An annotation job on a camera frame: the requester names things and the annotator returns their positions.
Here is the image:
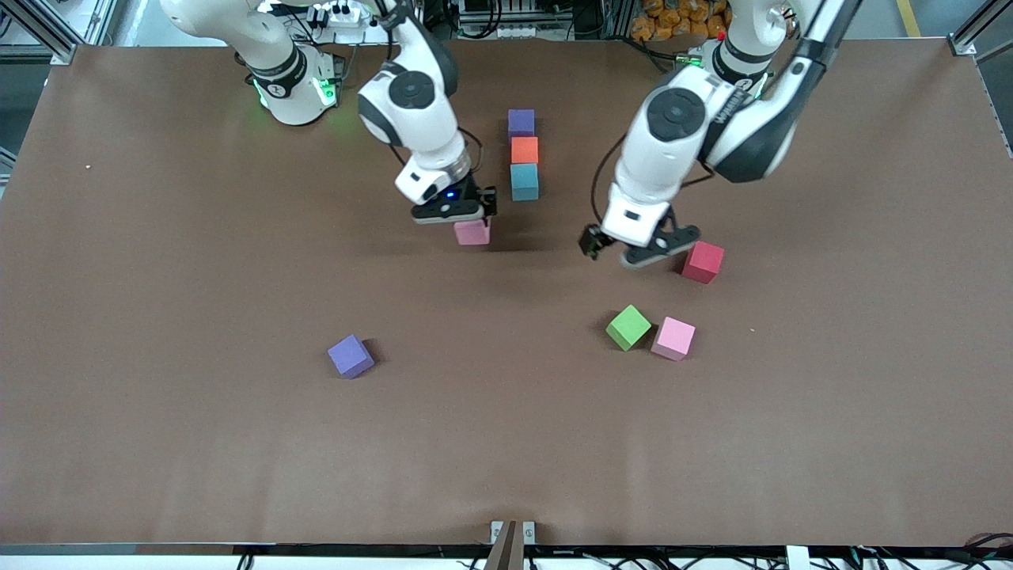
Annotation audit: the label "white power strip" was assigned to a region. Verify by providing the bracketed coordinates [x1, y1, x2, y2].
[307, 0, 373, 25]

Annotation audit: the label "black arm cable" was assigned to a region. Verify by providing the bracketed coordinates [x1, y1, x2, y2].
[589, 0, 840, 232]
[457, 127, 484, 172]

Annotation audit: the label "dark equipment rack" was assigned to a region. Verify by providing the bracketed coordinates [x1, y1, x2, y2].
[427, 0, 634, 40]

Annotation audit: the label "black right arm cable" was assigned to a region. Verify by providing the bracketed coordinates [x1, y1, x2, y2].
[457, 127, 484, 172]

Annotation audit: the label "green foam cube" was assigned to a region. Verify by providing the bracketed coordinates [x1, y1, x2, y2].
[605, 305, 652, 352]

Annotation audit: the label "bag of orange snacks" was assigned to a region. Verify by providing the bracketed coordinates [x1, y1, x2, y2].
[631, 0, 733, 42]

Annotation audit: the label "silver camera mount bracket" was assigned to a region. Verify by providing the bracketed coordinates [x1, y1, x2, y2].
[484, 520, 537, 570]

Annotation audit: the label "light blue foam cube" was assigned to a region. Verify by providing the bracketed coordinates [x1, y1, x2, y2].
[510, 163, 540, 202]

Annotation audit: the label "brown table cover sheet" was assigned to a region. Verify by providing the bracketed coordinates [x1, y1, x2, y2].
[0, 38, 1013, 549]

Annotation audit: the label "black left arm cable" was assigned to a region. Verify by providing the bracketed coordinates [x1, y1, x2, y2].
[589, 0, 840, 232]

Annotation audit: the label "metal table edge rail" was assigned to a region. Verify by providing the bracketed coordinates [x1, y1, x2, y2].
[0, 542, 1013, 557]

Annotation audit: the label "red foam cube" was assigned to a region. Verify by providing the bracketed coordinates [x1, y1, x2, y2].
[682, 241, 725, 284]

